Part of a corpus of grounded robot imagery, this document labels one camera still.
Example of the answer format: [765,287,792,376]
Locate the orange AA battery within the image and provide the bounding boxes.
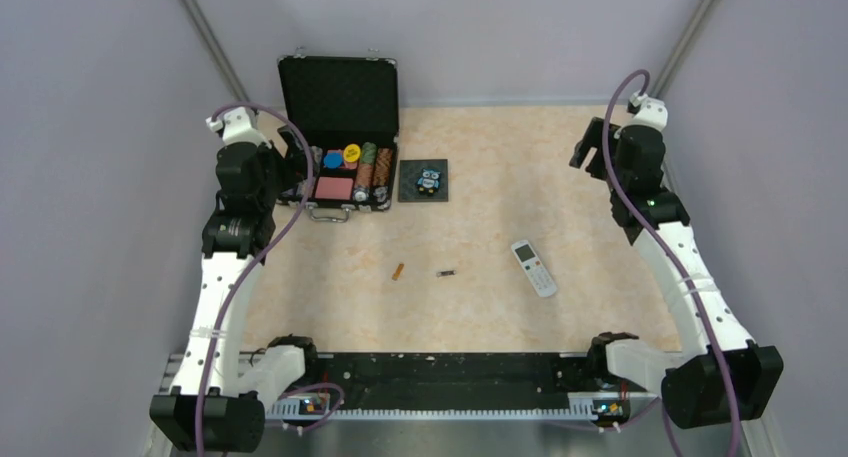
[391,263,405,281]

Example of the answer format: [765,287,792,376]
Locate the black poker chip case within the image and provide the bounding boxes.
[277,53,400,223]

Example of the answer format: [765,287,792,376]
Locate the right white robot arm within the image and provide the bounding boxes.
[569,98,784,429]

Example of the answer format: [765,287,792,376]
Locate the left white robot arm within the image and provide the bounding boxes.
[149,102,321,456]

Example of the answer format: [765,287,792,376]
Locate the yellow poker chip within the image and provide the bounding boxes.
[342,144,362,163]

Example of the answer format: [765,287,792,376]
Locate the pink card deck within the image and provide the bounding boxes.
[314,177,354,201]

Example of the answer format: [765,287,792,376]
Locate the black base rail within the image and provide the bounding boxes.
[162,351,670,423]

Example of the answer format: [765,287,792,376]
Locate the blue poker chip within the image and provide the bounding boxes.
[322,149,344,169]

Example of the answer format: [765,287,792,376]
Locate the dark grey lego baseplate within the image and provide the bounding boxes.
[397,159,449,203]

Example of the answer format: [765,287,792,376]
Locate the white remote control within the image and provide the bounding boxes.
[511,240,558,298]

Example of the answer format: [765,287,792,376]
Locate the blue owl toy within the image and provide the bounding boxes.
[416,169,442,197]

